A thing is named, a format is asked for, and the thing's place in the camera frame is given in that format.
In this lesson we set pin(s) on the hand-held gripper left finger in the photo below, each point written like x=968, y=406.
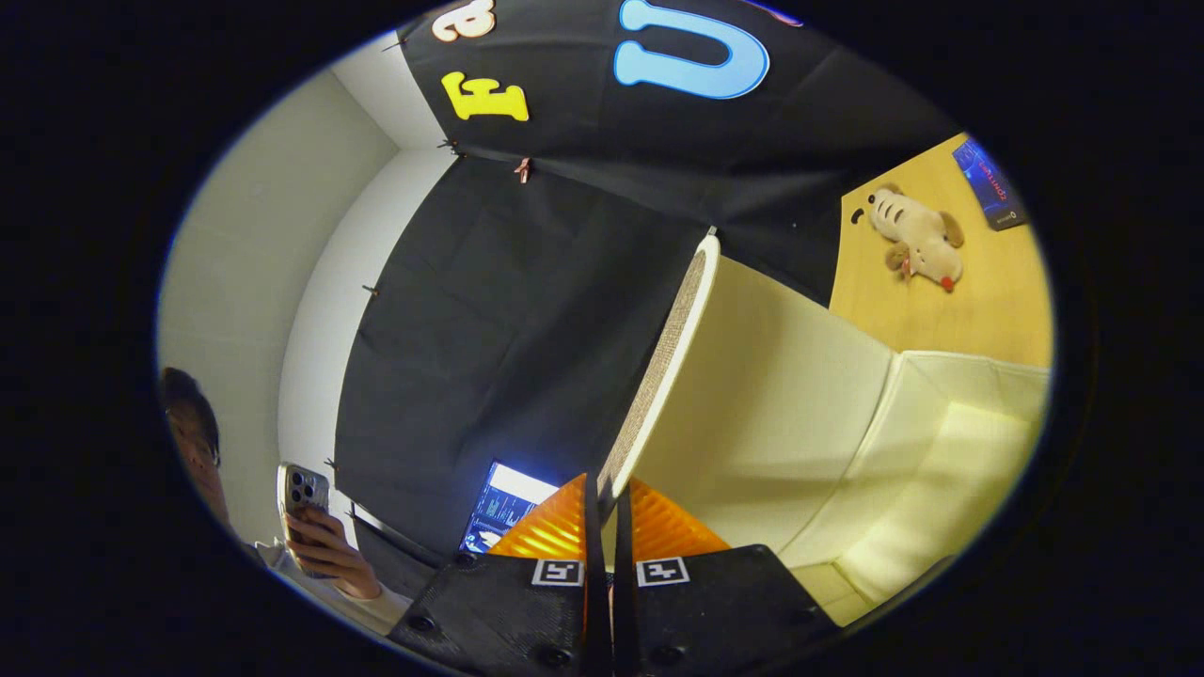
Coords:
x=499, y=611

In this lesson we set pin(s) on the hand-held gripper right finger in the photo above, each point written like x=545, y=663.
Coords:
x=715, y=611

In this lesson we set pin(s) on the brown fabric storage box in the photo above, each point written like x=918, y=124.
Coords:
x=781, y=404

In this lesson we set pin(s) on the computer screen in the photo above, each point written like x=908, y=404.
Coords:
x=503, y=508

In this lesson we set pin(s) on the silver smartphone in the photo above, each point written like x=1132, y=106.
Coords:
x=303, y=489

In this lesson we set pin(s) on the beige plush dog toy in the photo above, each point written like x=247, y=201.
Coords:
x=917, y=235

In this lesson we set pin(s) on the pink cloth clip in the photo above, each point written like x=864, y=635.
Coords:
x=523, y=170

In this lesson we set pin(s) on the dark blue book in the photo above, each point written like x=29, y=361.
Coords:
x=990, y=183

